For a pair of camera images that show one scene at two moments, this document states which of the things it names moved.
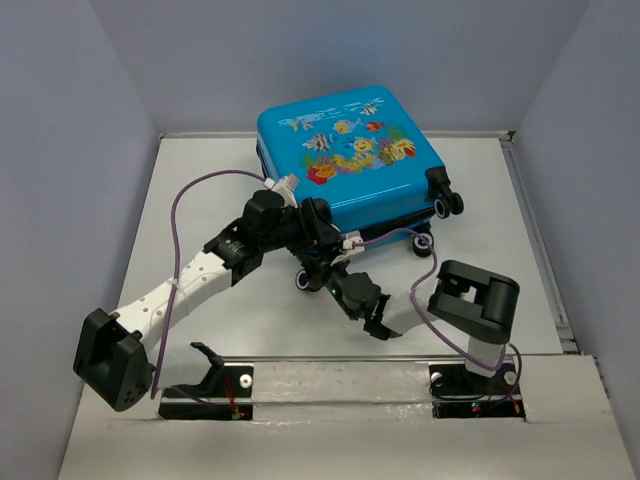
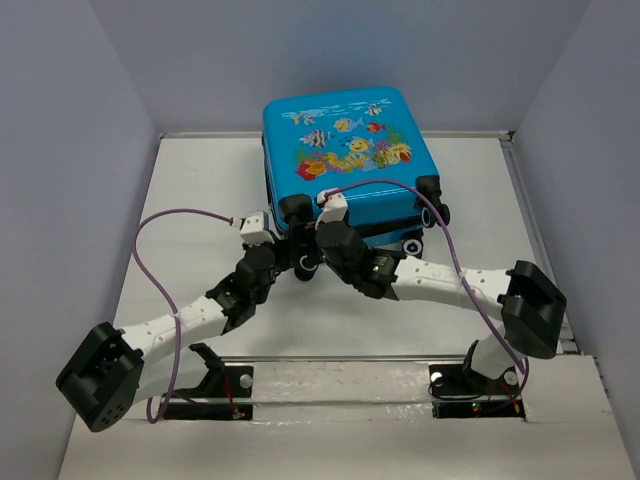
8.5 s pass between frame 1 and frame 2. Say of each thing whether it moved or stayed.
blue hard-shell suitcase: moved
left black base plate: stayed
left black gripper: moved
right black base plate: stayed
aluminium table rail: stayed
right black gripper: moved
